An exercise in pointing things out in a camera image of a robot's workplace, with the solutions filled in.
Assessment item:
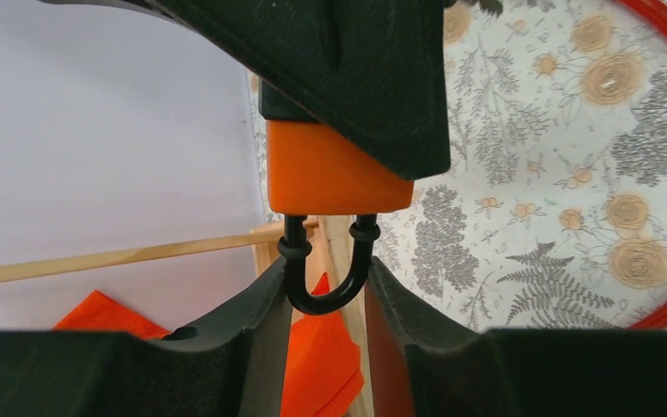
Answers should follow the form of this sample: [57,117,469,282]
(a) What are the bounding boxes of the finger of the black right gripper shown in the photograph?
[40,0,453,182]

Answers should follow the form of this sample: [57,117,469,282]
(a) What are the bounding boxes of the floral table mat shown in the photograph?
[247,0,667,335]

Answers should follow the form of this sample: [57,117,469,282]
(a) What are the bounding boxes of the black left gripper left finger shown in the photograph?
[0,260,292,416]

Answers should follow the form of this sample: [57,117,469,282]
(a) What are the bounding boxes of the orange shirt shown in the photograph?
[53,290,364,417]

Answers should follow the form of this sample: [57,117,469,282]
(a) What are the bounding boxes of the wooden clothes rack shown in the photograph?
[0,216,374,416]

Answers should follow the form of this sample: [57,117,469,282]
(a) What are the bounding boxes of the orange black padlock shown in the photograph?
[258,81,414,315]

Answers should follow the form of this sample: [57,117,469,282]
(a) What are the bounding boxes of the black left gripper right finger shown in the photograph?
[365,259,667,416]

